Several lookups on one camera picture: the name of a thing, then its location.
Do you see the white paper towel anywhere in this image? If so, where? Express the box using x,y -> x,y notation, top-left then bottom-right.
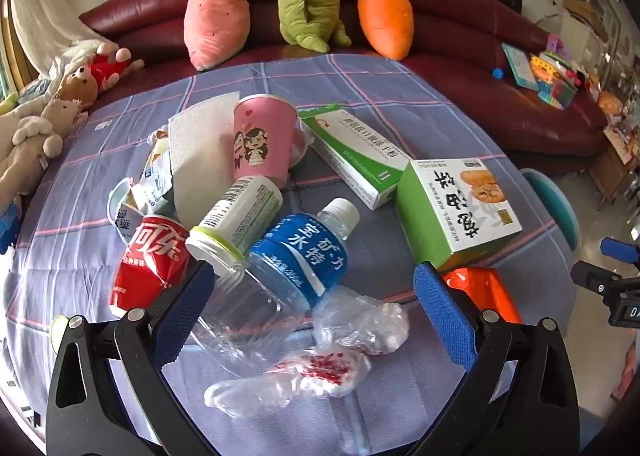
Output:
167,91 -> 242,232

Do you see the red cola can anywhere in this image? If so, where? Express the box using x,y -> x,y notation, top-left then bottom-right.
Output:
110,215 -> 192,319

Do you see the pink paper cup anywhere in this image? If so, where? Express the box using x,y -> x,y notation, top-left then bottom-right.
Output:
232,94 -> 297,189

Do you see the orange plastic wrapper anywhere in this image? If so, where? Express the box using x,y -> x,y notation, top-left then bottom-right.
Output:
442,266 -> 523,324

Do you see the white and blue snack wrapper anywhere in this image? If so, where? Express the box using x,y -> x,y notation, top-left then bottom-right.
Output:
107,126 -> 176,238

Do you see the plaid purple tablecloth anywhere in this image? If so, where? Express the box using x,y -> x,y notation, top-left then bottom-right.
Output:
0,54 -> 576,456

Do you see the blue label water bottle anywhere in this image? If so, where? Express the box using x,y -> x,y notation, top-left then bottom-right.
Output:
192,197 -> 361,382

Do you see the wooden side table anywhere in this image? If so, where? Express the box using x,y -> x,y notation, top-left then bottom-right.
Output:
590,143 -> 640,209

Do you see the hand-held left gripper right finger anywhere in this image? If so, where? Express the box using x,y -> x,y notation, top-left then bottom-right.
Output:
412,261 -> 581,456

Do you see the dark red leather sofa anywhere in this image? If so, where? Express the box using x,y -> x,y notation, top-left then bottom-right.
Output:
77,0 -> 613,162

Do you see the pile of colourful toys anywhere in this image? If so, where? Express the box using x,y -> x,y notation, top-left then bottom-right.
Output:
530,34 -> 592,110

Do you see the beige rabbit plush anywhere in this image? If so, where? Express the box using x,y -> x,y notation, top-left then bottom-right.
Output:
0,99 -> 88,198

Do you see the green walnut snack box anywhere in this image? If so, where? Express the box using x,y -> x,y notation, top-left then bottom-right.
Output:
395,156 -> 523,273

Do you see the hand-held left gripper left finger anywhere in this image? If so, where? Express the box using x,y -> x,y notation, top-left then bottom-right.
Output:
46,259 -> 217,456

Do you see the white cloth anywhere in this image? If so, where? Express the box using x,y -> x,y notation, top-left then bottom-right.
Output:
10,0 -> 118,82

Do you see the round green-rimmed lid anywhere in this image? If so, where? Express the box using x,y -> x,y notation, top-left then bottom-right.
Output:
50,315 -> 76,354

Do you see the plush toy in red clothes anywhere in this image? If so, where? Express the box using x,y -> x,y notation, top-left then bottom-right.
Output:
75,41 -> 146,93

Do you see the long green and white box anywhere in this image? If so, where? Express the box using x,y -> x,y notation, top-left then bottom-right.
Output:
298,105 -> 413,211

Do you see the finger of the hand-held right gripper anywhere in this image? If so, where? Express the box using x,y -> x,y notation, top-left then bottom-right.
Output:
600,236 -> 640,265
571,260 -> 626,294

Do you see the clear plastic bag red print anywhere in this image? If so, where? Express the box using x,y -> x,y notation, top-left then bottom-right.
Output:
204,289 -> 411,419

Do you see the light blue picture book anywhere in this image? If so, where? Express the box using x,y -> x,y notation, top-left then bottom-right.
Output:
501,43 -> 541,90

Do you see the white bottle with green cap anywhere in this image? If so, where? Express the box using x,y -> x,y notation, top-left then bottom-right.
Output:
185,175 -> 284,272

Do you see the brown teddy bear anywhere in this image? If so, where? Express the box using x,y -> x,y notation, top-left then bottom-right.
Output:
56,64 -> 101,111

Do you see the orange carrot plush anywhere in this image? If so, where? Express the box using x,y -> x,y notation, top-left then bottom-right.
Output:
356,0 -> 415,61

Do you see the teal plastic basin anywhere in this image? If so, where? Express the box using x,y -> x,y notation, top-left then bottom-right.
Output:
520,169 -> 581,252

